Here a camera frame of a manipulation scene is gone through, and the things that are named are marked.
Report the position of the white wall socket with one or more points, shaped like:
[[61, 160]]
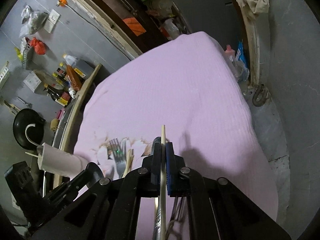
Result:
[[52, 21]]

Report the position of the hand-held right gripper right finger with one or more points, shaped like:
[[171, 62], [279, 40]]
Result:
[[170, 170]]

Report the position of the wooden chopstick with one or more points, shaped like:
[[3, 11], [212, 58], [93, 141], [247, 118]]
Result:
[[128, 162], [163, 140]]

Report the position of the brown packet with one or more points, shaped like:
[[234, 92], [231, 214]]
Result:
[[73, 77]]

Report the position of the grey plastic bag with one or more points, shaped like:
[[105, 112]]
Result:
[[33, 21]]

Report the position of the pink bottle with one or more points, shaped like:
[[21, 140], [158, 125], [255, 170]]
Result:
[[230, 51]]

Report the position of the metal fork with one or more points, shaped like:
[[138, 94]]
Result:
[[118, 157]]

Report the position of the pink floral cloth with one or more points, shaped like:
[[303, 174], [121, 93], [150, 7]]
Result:
[[170, 87]]

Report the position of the metal shackle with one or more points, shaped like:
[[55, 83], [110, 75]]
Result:
[[260, 97]]

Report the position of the grey box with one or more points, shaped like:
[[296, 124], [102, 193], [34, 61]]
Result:
[[85, 67]]

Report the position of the red plastic bag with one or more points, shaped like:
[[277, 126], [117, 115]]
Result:
[[38, 46]]

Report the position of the orange paper sheet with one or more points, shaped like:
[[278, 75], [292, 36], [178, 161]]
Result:
[[135, 26]]

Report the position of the cardboard box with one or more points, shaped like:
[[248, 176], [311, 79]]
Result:
[[32, 81]]

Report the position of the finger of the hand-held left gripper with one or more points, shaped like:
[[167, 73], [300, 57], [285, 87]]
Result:
[[93, 171]]

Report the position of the dark grey cabinet door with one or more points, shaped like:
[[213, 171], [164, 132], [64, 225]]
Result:
[[207, 7]]

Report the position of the orange plug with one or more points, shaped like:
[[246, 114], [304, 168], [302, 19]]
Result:
[[62, 2]]

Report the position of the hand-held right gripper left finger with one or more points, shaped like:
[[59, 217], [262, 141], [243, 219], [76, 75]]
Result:
[[156, 165]]

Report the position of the white cup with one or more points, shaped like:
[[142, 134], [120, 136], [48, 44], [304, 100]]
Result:
[[58, 161]]

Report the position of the black wok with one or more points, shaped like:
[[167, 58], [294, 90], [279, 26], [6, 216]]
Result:
[[21, 127]]

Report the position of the blue packet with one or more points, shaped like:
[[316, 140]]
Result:
[[242, 53]]

